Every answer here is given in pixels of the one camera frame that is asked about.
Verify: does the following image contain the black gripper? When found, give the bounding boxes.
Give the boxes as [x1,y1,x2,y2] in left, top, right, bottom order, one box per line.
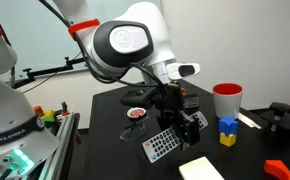
[120,84,200,151]

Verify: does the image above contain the black remote control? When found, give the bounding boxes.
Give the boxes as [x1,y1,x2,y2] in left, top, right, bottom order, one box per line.
[141,110,210,164]

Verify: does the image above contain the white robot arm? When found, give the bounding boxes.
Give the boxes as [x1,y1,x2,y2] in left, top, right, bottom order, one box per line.
[0,0,200,180]

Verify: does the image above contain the clear safety glasses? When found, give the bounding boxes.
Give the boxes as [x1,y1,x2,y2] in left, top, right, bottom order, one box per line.
[120,116,150,141]

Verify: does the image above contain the white plate red food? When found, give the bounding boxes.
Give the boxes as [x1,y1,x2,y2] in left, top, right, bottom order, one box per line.
[127,107,146,119]

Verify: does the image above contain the white notepad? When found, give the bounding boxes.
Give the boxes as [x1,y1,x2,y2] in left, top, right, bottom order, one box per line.
[179,157,224,180]

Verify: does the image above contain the blue block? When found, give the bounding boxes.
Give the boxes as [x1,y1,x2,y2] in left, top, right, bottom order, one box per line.
[219,116,238,136]

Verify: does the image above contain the yellow block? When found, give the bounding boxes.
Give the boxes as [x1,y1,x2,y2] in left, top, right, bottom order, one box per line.
[219,132,236,147]

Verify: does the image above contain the white mug red interior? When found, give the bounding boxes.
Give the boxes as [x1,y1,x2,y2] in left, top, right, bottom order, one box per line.
[212,83,243,119]

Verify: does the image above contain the white flat stick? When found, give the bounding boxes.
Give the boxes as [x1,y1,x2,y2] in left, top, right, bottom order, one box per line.
[238,113,262,130]

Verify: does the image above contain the orange curved block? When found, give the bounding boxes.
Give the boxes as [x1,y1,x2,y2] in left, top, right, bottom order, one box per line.
[263,160,290,180]

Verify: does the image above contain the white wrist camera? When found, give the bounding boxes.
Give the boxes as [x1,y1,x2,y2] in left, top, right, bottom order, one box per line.
[166,63,200,80]

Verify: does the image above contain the black clamp mount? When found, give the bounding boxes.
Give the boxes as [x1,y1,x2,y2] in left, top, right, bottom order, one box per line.
[260,102,290,136]

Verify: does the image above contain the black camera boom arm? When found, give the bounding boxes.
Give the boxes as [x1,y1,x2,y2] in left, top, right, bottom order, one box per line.
[11,57,84,89]

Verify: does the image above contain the aluminium extrusion frame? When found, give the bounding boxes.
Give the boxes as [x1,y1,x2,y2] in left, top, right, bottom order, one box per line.
[34,102,80,180]

